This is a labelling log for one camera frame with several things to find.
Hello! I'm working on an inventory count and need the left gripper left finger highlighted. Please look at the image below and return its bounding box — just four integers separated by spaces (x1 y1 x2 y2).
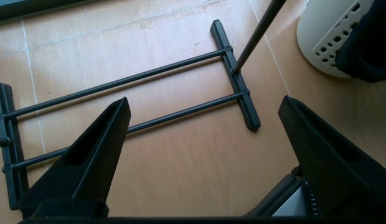
17 96 132 218

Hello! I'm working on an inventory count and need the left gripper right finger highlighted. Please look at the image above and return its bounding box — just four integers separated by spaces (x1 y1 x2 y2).
278 95 386 218

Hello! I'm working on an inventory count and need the black garment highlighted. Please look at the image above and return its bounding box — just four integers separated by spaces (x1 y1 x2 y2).
334 0 386 83

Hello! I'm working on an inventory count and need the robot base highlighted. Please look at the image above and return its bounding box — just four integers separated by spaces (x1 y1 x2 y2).
245 166 321 218

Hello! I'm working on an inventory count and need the black clothes rack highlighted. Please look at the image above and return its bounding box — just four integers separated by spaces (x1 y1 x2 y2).
0 0 287 212

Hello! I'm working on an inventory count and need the white laundry basket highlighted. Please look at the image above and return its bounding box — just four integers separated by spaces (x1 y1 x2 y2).
296 0 376 78

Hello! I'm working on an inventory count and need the window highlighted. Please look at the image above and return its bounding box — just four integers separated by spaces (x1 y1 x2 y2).
0 0 88 22

